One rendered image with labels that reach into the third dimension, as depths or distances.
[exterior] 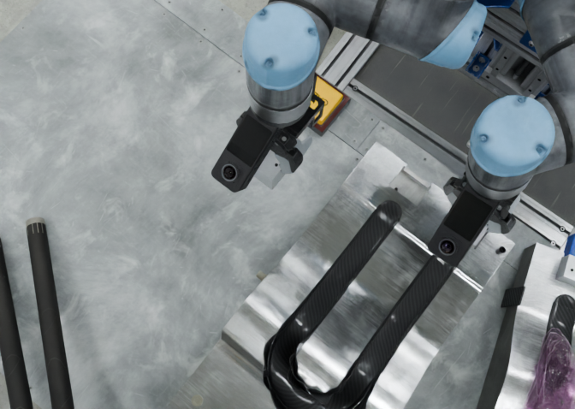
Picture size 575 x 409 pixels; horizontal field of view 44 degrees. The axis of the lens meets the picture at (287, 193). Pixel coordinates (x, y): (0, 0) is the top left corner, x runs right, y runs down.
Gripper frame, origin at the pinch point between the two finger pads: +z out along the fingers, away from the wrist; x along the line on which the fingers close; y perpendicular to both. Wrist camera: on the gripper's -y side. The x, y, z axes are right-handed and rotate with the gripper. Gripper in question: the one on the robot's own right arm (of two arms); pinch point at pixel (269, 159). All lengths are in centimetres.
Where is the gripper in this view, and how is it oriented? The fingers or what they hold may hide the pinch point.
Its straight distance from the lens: 103.2
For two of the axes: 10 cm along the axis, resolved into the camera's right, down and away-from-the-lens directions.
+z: -0.2, 2.5, 9.7
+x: -7.8, -6.0, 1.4
